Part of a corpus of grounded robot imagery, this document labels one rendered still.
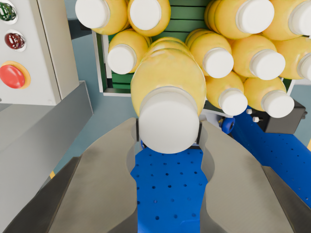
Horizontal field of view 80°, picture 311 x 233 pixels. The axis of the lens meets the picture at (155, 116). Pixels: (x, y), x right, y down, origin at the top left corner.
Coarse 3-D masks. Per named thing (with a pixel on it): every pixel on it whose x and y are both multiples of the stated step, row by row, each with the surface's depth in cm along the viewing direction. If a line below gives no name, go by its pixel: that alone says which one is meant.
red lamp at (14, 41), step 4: (12, 32) 25; (8, 36) 25; (12, 36) 25; (16, 36) 25; (4, 40) 25; (8, 40) 25; (12, 40) 25; (16, 40) 25; (20, 40) 25; (8, 44) 25; (12, 44) 25; (16, 44) 25; (20, 44) 25; (12, 48) 25; (16, 48) 26; (20, 48) 26
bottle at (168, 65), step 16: (160, 48) 19; (176, 48) 18; (144, 64) 15; (160, 64) 14; (176, 64) 14; (192, 64) 15; (144, 80) 14; (160, 80) 13; (176, 80) 13; (192, 80) 14; (144, 96) 14; (192, 96) 14
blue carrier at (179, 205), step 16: (144, 160) 43; (160, 160) 43; (176, 160) 43; (192, 160) 43; (144, 176) 39; (160, 176) 39; (176, 176) 39; (192, 176) 39; (144, 192) 35; (160, 192) 35; (176, 192) 35; (192, 192) 36; (144, 208) 32; (160, 208) 32; (176, 208) 32; (192, 208) 33; (144, 224) 30; (160, 224) 30; (176, 224) 30; (192, 224) 31
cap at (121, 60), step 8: (120, 48) 26; (128, 48) 27; (112, 56) 27; (120, 56) 27; (128, 56) 27; (112, 64) 27; (120, 64) 27; (128, 64) 27; (120, 72) 28; (128, 72) 28
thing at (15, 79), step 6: (6, 66) 27; (12, 66) 27; (0, 72) 27; (6, 72) 27; (12, 72) 27; (18, 72) 27; (0, 78) 28; (6, 78) 28; (12, 78) 27; (18, 78) 27; (24, 78) 28; (6, 84) 28; (12, 84) 28; (18, 84) 28; (24, 84) 28
